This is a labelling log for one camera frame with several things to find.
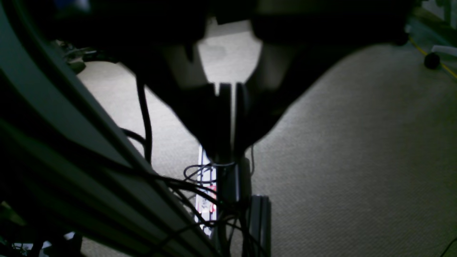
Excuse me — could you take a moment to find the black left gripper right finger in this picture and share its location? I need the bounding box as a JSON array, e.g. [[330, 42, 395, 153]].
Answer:
[[234, 0, 415, 156]]

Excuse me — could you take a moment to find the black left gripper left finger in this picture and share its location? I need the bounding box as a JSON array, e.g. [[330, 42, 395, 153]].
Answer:
[[54, 0, 233, 161]]

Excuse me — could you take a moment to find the black caster wheel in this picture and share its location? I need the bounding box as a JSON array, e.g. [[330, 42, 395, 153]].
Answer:
[[424, 52, 441, 70]]

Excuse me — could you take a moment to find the white power strip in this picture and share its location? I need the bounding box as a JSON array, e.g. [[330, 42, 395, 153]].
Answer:
[[195, 145, 218, 238]]

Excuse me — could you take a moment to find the grey aluminium table frame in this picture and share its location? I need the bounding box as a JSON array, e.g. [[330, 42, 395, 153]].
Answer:
[[1, 0, 218, 257]]

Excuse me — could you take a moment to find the black cable bundle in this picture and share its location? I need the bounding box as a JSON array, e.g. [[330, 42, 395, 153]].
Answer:
[[121, 77, 272, 257]]

